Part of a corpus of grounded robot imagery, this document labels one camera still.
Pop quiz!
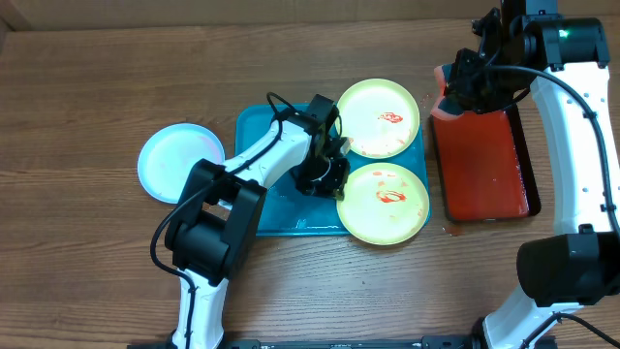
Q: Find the teal plastic tray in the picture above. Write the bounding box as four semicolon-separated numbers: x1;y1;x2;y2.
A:
234;105;429;238

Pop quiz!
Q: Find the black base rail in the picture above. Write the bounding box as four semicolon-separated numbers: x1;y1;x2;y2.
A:
126;334;558;349

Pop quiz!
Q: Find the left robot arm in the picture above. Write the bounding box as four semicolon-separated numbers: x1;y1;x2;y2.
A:
150;95;350;348

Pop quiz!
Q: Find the red sponge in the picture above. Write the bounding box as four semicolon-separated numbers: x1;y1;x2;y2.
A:
430;64;463;120

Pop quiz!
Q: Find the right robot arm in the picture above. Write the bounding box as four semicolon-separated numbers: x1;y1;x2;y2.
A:
433;0;619;348

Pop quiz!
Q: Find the light blue plate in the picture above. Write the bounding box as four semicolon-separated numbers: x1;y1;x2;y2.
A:
137;123;226;205

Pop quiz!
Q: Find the yellow-green plate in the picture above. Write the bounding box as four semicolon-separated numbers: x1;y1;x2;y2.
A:
336;163;430;245
336;79;420;159

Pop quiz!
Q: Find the black tray red liquid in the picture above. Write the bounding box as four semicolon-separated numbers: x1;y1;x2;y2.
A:
430;106;542;223

